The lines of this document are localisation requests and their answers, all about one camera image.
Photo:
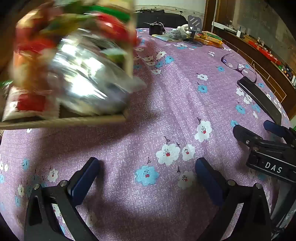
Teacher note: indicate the black sofa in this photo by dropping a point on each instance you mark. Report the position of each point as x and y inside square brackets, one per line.
[171, 19]

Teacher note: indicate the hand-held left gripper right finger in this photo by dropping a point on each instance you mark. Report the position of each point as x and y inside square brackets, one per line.
[205, 178]

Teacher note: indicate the pile of mixed snack packets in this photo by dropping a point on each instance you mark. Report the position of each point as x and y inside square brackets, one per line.
[30, 104]

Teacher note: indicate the purple frame glasses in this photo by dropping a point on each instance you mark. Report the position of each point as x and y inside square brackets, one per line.
[224, 60]

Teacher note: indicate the large silver foil packet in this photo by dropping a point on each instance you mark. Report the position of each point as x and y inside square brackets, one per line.
[87, 76]

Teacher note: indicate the red toy box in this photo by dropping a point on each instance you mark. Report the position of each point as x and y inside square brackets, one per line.
[266, 52]

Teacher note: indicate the white small box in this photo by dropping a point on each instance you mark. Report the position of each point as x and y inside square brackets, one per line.
[238, 34]

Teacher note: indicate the wooden sideboard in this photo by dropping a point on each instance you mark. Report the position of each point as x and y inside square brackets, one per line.
[266, 60]

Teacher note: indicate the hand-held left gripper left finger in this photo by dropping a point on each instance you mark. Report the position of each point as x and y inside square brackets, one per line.
[87, 178]

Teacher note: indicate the blue booklet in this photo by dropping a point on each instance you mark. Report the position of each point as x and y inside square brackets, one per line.
[161, 37]

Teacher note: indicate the purple floral tablecloth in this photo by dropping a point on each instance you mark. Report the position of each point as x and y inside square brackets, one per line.
[161, 104]

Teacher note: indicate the black phone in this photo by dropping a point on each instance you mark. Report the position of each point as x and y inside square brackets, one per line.
[259, 97]

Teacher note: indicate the small black device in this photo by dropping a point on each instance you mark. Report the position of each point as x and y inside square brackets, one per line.
[155, 29]

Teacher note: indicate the grey phone stand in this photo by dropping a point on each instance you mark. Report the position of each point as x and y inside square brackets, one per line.
[195, 22]

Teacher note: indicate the green topped biscuit roll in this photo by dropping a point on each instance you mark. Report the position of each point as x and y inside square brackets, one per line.
[212, 34]

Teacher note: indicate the cardboard box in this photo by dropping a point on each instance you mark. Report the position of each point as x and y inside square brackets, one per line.
[69, 121]

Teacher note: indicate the clear bag of dark seeds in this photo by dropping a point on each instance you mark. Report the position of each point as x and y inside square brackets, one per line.
[177, 34]

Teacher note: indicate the toy tractor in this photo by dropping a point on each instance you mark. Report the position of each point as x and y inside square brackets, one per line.
[286, 71]

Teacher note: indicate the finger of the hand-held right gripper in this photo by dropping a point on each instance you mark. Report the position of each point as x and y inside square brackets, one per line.
[274, 127]
[242, 135]

